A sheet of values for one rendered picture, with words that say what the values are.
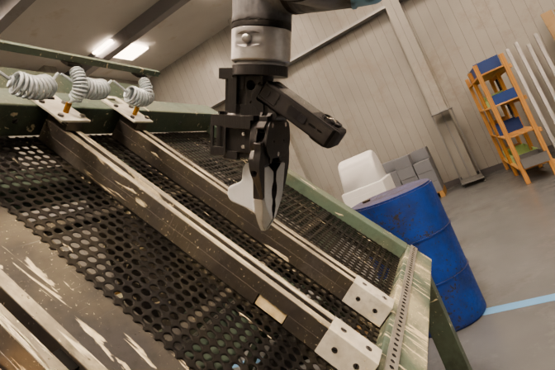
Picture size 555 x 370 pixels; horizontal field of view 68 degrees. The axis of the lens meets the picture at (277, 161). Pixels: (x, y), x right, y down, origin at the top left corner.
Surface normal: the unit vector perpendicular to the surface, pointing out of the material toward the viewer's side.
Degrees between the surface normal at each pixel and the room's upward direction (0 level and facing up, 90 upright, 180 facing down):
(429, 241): 90
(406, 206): 90
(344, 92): 90
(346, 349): 90
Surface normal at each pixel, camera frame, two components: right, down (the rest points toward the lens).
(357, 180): -0.50, -0.19
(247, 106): -0.41, 0.11
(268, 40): 0.29, 0.14
